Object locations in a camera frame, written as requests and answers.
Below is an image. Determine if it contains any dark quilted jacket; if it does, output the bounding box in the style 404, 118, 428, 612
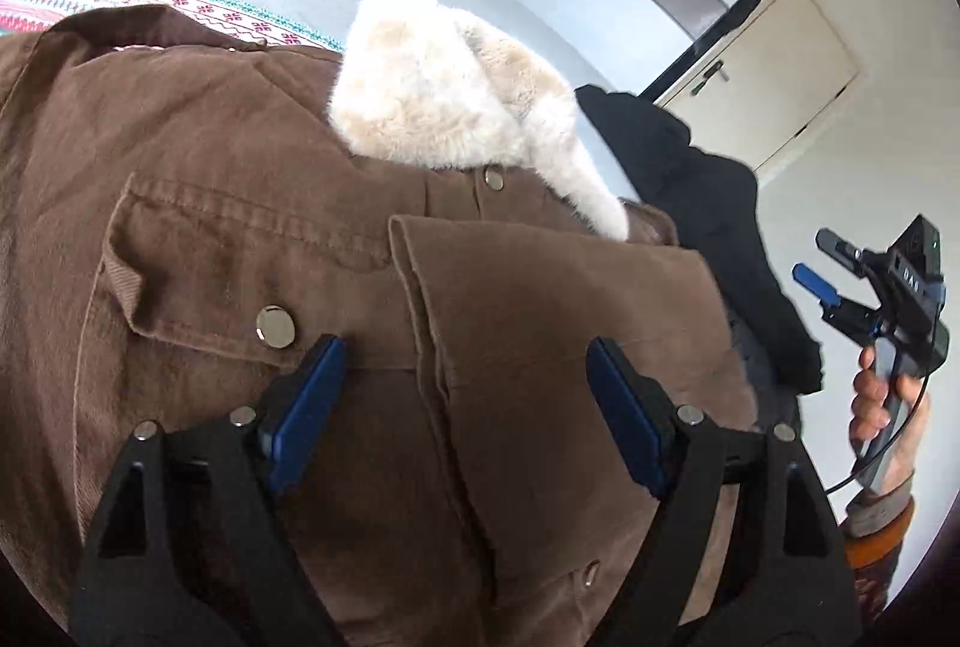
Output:
720, 309, 803, 446

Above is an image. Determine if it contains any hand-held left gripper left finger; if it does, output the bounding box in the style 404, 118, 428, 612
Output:
70, 333, 348, 647

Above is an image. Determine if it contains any person's right forearm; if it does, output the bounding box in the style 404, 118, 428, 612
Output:
840, 474, 920, 625

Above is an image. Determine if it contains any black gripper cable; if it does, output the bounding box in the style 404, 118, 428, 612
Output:
823, 347, 938, 494

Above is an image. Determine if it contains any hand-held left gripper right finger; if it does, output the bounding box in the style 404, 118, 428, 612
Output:
586, 337, 863, 647

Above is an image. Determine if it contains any black jacket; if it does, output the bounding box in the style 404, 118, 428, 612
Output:
574, 83, 826, 397

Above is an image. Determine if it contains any metal door handle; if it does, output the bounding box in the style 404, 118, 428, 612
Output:
690, 60, 732, 95

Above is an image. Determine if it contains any person's right hand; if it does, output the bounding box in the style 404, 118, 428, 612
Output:
850, 345, 932, 495

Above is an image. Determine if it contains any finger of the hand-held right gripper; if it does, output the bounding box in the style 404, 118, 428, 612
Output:
816, 228, 872, 278
792, 264, 880, 335

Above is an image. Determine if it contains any brown corduroy jacket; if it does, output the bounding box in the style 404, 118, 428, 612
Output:
0, 0, 758, 647

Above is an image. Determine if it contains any cream door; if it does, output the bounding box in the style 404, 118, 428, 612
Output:
652, 0, 860, 176

